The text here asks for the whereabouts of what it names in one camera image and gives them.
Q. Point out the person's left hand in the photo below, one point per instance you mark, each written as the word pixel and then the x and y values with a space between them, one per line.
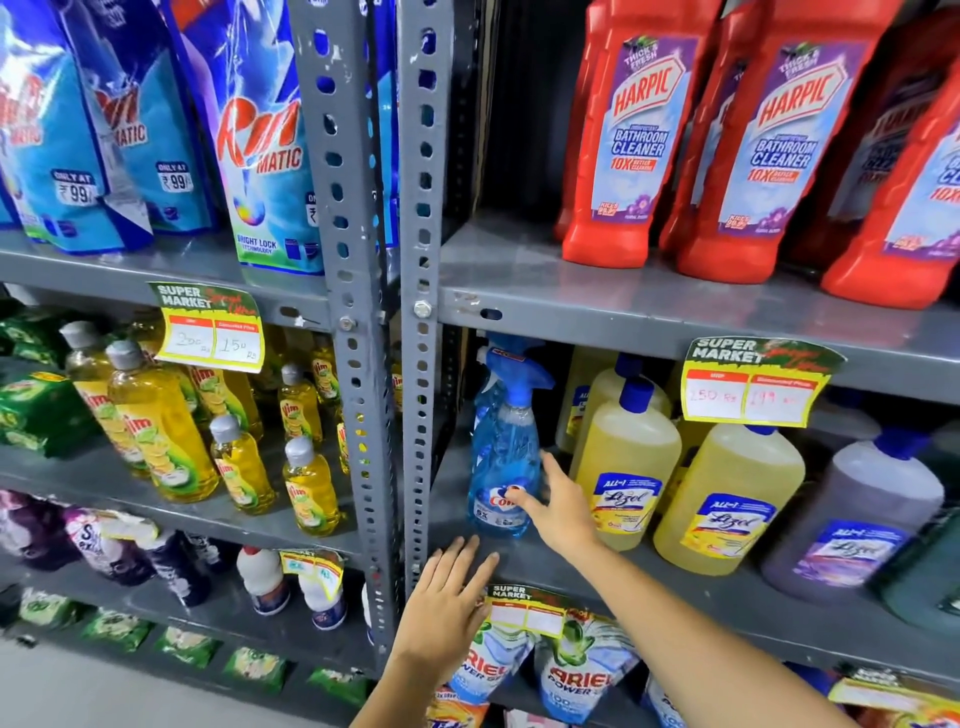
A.
pixel 439 622

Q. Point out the person's right hand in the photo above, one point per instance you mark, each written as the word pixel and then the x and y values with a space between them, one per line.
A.
pixel 566 521

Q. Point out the person's left little finger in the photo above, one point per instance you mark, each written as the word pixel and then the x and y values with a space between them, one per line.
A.
pixel 429 576

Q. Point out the person's left middle finger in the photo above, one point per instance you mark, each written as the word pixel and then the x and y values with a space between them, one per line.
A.
pixel 466 561

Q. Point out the person's right thumb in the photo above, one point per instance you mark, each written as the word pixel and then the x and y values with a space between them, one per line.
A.
pixel 523 506

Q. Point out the person's left forearm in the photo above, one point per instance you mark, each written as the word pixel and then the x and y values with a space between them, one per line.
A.
pixel 394 697

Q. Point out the person's right forearm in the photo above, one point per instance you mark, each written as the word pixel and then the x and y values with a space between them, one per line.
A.
pixel 675 645

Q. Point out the blue glass cleaner spray bottle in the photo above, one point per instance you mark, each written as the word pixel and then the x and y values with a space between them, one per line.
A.
pixel 504 450
pixel 517 344

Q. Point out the yellow green price tag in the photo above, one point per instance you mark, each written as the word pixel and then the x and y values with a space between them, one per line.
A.
pixel 525 611
pixel 210 330
pixel 319 566
pixel 757 382
pixel 900 697

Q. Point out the white green detergent pouch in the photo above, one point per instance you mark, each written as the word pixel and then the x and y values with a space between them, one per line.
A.
pixel 585 671
pixel 491 664
pixel 664 711

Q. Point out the white bottle with red cap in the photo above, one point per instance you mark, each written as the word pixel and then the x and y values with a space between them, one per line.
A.
pixel 324 607
pixel 262 581

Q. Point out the yellow floor cleaner bottle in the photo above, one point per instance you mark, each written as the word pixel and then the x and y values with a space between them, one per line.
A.
pixel 571 397
pixel 609 390
pixel 626 457
pixel 739 469

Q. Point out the orange detergent pack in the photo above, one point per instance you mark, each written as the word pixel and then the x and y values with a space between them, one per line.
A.
pixel 454 712

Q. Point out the green scrub pad packet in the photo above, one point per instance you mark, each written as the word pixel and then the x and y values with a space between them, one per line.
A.
pixel 187 646
pixel 46 607
pixel 255 667
pixel 341 684
pixel 116 628

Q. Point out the grey slotted metal shelf rack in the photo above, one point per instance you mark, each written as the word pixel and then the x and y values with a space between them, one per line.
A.
pixel 600 292
pixel 349 225

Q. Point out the dark blue fabric softener pouch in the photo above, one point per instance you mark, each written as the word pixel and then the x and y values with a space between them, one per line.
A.
pixel 178 574

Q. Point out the group of yellow dish liquid bottles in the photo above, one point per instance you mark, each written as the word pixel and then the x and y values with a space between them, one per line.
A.
pixel 161 442

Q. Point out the pink white fabric softener pouch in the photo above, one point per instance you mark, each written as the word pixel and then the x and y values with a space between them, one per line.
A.
pixel 105 551

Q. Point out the purple floor cleaner bottle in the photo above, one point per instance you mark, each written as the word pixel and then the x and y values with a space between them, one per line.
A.
pixel 844 424
pixel 862 487

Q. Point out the row of red cleaner bottles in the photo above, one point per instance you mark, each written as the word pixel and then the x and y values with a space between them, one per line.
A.
pixel 772 247

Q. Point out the blue detergent pouch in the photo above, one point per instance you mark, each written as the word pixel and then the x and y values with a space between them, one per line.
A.
pixel 262 180
pixel 387 150
pixel 150 150
pixel 45 150

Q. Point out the purple fabric softener pouch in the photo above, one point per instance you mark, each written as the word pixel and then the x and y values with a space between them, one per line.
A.
pixel 26 529

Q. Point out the stack of green dish bar packs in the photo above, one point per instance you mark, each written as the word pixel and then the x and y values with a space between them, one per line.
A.
pixel 37 409

